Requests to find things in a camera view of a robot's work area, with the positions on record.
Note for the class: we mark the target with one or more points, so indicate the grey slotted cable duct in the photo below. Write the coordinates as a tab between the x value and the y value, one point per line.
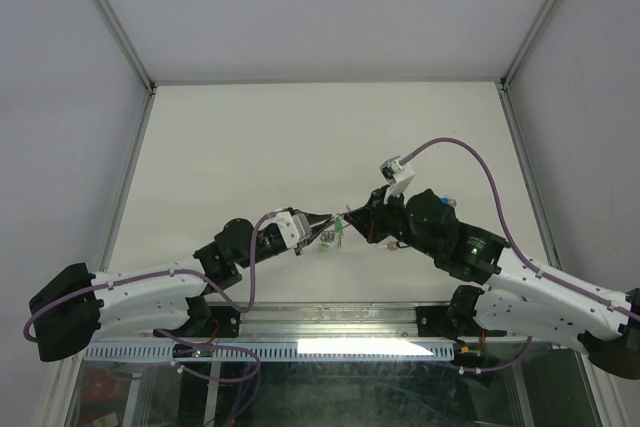
304	350

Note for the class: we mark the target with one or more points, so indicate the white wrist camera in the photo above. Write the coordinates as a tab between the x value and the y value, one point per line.
398	174
293	226

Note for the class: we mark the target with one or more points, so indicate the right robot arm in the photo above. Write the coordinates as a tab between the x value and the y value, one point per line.
503	290

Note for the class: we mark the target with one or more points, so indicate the aluminium mounting rail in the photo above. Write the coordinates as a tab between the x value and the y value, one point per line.
350	319

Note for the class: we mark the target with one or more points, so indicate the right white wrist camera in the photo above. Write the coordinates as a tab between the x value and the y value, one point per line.
398	174

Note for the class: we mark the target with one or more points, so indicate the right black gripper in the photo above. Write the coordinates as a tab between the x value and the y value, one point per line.
367	220

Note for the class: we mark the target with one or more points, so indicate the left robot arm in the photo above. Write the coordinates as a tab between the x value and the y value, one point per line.
212	268

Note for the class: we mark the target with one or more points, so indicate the black tag key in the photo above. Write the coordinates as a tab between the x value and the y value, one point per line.
393	246

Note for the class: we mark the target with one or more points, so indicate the silver keyring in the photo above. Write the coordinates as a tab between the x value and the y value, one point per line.
333	236

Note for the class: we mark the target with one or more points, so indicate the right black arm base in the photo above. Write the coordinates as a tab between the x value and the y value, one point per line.
451	322

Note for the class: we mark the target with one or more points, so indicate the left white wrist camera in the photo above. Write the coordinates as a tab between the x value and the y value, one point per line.
293	226

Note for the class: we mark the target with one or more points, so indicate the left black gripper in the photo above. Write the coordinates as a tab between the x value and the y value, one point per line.
315	229

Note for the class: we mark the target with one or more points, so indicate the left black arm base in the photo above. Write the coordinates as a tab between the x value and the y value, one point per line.
207	321

